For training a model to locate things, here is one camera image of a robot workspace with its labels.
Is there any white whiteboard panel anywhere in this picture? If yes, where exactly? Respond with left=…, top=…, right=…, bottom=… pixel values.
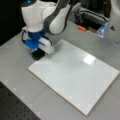
left=28, top=40, right=120, bottom=116

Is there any black whiteboard eraser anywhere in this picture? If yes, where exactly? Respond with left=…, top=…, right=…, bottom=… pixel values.
left=32, top=49, right=45, bottom=60

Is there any robot base with orange clamps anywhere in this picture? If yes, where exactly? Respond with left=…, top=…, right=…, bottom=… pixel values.
left=68, top=2, right=120, bottom=39

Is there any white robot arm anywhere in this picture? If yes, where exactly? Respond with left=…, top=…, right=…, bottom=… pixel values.
left=21, top=0, right=71, bottom=54

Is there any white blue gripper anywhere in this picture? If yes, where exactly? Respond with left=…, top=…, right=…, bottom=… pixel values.
left=21, top=28, right=54, bottom=54

